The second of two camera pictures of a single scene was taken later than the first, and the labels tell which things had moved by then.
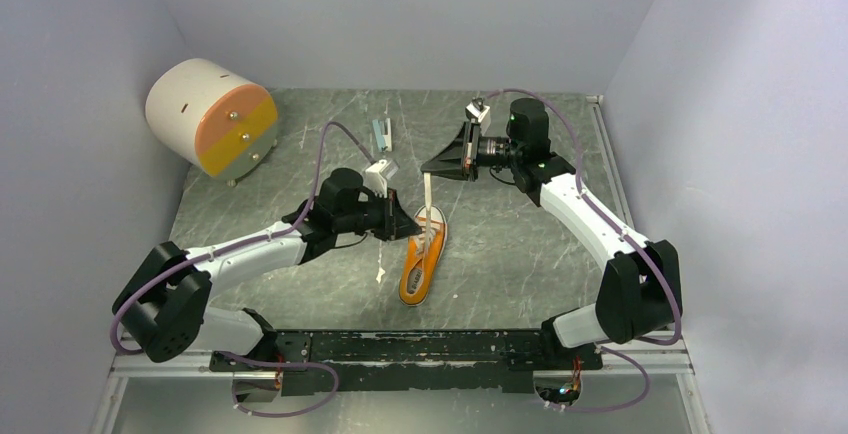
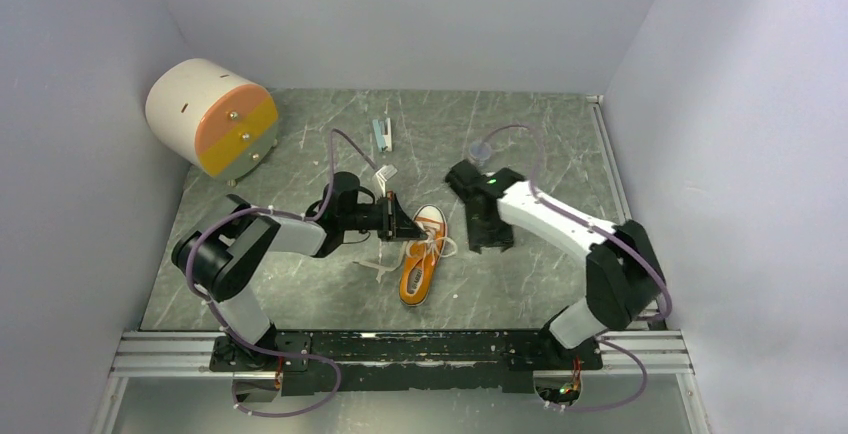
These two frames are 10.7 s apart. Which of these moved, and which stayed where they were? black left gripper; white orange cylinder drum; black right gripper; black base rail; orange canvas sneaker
Moved: black right gripper
Stayed: black base rail; white orange cylinder drum; black left gripper; orange canvas sneaker
